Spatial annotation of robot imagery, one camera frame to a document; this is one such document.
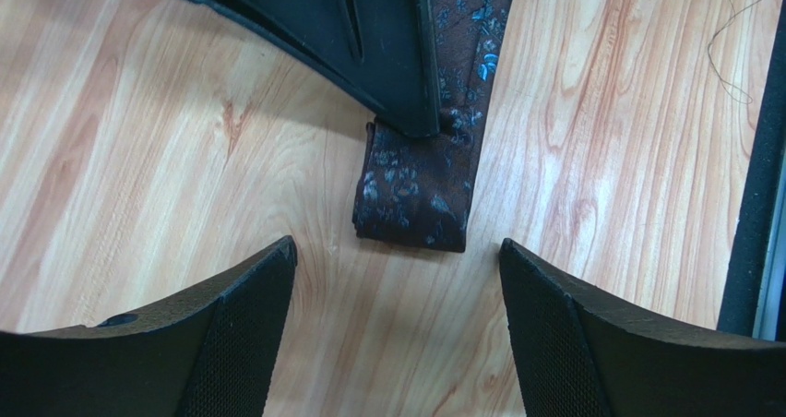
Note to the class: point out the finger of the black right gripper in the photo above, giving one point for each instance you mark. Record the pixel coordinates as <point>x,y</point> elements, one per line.
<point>381,52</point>

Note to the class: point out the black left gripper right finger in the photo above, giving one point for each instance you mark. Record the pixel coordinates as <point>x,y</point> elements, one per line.
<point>582,351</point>

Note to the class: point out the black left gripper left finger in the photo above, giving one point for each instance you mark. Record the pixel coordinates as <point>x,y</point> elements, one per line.
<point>208,350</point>

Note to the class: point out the dark floral necktie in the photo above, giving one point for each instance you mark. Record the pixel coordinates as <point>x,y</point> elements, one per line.
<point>418,192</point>

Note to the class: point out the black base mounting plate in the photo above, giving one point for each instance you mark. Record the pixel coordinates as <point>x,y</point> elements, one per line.
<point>753,301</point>

